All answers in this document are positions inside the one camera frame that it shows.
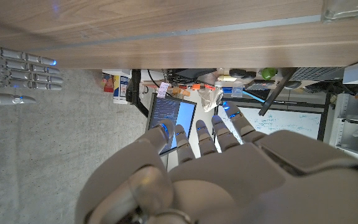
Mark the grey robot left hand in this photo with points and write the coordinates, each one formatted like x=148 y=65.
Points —
x=228 y=186

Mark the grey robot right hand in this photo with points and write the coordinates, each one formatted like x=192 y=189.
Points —
x=5 y=71

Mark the white toothpaste box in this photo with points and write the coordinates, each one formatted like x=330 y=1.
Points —
x=343 y=11

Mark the computer monitor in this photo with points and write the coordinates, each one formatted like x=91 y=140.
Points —
x=182 y=115

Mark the white plastic bag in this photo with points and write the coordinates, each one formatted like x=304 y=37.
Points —
x=210 y=99

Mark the clear plastic cup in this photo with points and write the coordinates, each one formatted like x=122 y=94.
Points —
x=237 y=90

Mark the orange cube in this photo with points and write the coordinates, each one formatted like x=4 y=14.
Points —
x=196 y=87

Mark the black keyboard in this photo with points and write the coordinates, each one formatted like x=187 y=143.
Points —
x=259 y=84
x=315 y=73

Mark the flat white box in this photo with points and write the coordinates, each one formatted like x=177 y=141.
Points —
x=117 y=72

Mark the small black oval case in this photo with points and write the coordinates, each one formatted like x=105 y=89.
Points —
x=250 y=75
x=237 y=73

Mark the white paper tag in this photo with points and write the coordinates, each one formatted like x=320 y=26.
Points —
x=163 y=90

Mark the white wipes canister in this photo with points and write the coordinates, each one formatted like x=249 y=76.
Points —
x=121 y=90

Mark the black tablet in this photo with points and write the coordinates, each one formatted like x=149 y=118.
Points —
x=194 y=73

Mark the green ball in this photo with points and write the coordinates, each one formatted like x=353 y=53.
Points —
x=269 y=73

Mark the black computer mouse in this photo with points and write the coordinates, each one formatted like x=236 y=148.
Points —
x=293 y=85

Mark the white shelf unit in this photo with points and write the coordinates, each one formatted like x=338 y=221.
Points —
x=353 y=124

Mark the whiteboard with black frame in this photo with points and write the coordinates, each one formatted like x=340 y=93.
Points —
x=291 y=123

